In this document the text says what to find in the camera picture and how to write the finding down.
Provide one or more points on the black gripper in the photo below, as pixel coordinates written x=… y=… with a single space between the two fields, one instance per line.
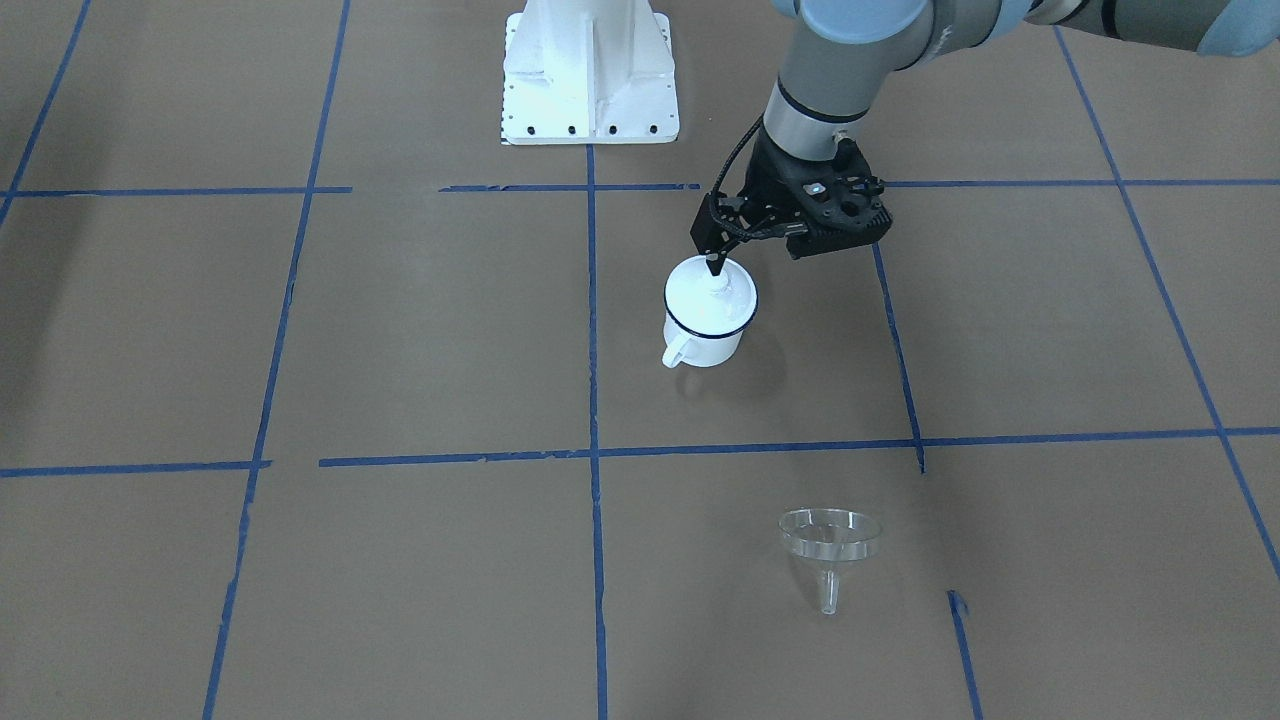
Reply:
x=767 y=173

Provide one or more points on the clear glass funnel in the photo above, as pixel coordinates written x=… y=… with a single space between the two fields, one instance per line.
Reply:
x=828 y=542

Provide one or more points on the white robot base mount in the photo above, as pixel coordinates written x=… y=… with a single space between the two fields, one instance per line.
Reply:
x=588 y=72

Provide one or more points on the white mug lid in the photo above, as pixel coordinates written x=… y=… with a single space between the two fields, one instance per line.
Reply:
x=692 y=280

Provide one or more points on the white enamel mug blue rim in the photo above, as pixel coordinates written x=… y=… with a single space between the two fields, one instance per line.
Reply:
x=702 y=345

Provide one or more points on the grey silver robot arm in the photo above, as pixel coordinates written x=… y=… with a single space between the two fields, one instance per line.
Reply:
x=843 y=51

